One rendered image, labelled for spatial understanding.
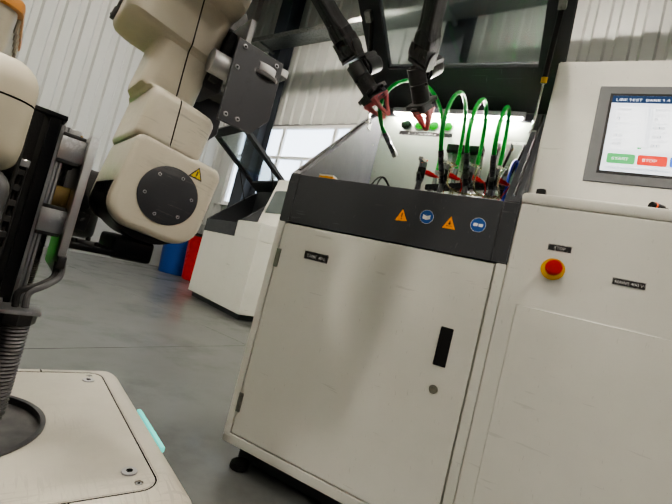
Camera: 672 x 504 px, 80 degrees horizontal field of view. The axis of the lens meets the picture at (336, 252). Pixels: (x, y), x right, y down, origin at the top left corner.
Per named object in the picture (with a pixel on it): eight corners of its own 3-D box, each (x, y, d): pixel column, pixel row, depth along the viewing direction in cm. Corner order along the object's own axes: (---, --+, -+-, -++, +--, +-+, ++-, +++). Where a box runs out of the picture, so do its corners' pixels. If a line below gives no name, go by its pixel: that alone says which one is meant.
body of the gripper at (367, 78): (373, 101, 139) (361, 82, 139) (388, 84, 130) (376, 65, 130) (360, 107, 137) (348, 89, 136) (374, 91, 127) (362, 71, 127)
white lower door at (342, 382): (228, 432, 124) (283, 221, 128) (233, 430, 126) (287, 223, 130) (431, 538, 96) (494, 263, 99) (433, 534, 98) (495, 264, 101)
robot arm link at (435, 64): (410, 41, 119) (431, 56, 116) (435, 30, 124) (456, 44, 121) (400, 77, 129) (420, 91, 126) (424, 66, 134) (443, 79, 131)
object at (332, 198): (288, 221, 128) (300, 174, 129) (295, 224, 132) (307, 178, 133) (490, 261, 100) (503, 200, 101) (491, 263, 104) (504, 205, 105)
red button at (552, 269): (538, 275, 92) (543, 253, 92) (538, 277, 95) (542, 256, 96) (564, 280, 89) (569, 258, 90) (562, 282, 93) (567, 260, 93)
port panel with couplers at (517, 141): (477, 206, 153) (495, 130, 155) (478, 208, 156) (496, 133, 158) (514, 211, 147) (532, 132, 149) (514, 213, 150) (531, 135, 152)
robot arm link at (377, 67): (334, 50, 133) (351, 38, 126) (357, 42, 139) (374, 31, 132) (348, 85, 136) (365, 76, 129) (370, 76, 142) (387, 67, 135)
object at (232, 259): (166, 290, 464) (210, 128, 475) (247, 303, 536) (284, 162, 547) (212, 317, 367) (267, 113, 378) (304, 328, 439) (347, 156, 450)
